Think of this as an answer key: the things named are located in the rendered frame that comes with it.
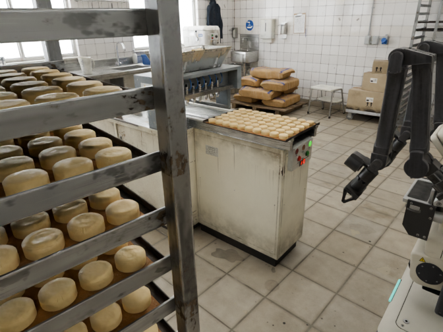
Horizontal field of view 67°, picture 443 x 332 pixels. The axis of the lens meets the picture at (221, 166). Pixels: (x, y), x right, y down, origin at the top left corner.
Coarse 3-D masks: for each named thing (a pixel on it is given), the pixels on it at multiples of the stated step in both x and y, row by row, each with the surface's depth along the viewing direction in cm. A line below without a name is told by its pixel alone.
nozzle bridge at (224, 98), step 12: (192, 72) 217; (204, 72) 217; (216, 72) 226; (228, 72) 248; (240, 72) 246; (144, 84) 210; (228, 84) 248; (240, 84) 249; (192, 96) 219; (216, 96) 265; (228, 96) 259
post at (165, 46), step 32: (160, 0) 37; (160, 32) 38; (160, 64) 40; (160, 96) 42; (160, 128) 44; (160, 160) 46; (192, 224) 51; (192, 256) 53; (192, 288) 55; (192, 320) 58
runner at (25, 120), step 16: (96, 96) 38; (112, 96) 39; (128, 96) 41; (144, 96) 42; (0, 112) 32; (16, 112) 33; (32, 112) 34; (48, 112) 35; (64, 112) 36; (80, 112) 37; (96, 112) 39; (112, 112) 40; (128, 112) 41; (0, 128) 33; (16, 128) 34; (32, 128) 35; (48, 128) 36
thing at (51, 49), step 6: (36, 0) 67; (42, 0) 67; (48, 0) 68; (36, 6) 67; (42, 6) 68; (48, 6) 68; (42, 42) 71; (48, 42) 70; (54, 42) 71; (42, 48) 72; (48, 48) 71; (54, 48) 71; (60, 48) 72; (48, 54) 71; (54, 54) 72; (60, 54) 72; (48, 60) 71; (54, 60) 72
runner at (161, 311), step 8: (160, 304) 56; (168, 304) 57; (152, 312) 55; (160, 312) 56; (168, 312) 57; (136, 320) 53; (144, 320) 54; (152, 320) 55; (128, 328) 52; (136, 328) 53; (144, 328) 55
